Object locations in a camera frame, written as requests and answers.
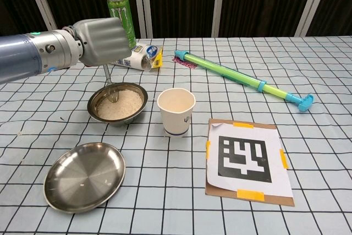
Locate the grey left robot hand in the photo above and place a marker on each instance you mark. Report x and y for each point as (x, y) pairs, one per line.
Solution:
(103, 41)

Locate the clear plastic spoon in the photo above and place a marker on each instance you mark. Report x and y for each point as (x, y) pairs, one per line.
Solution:
(107, 76)

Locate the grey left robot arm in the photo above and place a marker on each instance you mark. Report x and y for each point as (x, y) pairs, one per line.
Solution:
(30, 52)

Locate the steel bowl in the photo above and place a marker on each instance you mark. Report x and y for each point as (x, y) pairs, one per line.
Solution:
(94, 107)

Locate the white rice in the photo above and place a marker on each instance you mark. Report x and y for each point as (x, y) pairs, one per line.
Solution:
(126, 105)

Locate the white paper cup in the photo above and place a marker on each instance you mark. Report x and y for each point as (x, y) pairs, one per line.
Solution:
(176, 119)

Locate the green energy drink can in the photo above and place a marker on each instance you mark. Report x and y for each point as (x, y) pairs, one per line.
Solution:
(127, 17)

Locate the white plastic wrapped package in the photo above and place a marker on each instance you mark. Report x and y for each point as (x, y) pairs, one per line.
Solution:
(143, 57)

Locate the pink glitter patch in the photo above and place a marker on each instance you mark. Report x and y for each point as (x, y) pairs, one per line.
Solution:
(189, 64)

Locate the steel plate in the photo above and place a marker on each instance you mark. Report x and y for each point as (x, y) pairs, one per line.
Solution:
(85, 177)

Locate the green blue water pump toy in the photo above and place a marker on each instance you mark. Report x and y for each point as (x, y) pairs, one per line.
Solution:
(242, 76)

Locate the cardboard sheet with marker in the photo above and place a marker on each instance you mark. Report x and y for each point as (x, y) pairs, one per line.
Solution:
(244, 160)

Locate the checkered tablecloth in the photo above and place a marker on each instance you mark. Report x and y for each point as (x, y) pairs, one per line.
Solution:
(176, 213)

